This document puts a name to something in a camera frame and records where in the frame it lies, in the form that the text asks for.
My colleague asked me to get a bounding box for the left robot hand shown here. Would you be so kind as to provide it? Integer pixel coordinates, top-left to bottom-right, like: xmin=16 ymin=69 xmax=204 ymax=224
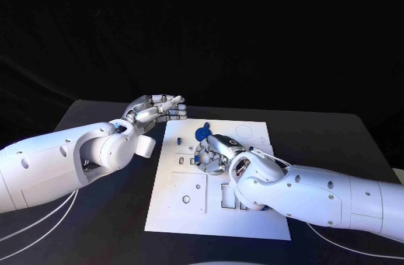
xmin=121 ymin=95 xmax=189 ymax=131

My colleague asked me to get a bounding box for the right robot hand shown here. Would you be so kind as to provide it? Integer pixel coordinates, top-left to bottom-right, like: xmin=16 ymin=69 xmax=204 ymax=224
xmin=193 ymin=134 xmax=248 ymax=176

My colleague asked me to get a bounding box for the white task board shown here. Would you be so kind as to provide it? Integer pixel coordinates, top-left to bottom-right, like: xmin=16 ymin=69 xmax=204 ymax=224
xmin=144 ymin=118 xmax=292 ymax=241

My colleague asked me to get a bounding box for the blue gear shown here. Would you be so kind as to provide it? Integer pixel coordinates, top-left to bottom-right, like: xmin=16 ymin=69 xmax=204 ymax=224
xmin=195 ymin=122 xmax=214 ymax=142

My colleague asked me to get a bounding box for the white cable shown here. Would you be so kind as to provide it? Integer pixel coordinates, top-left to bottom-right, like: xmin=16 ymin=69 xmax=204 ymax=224
xmin=251 ymin=148 xmax=292 ymax=169
xmin=0 ymin=193 xmax=79 ymax=261
xmin=306 ymin=222 xmax=404 ymax=260
xmin=0 ymin=190 xmax=78 ymax=242

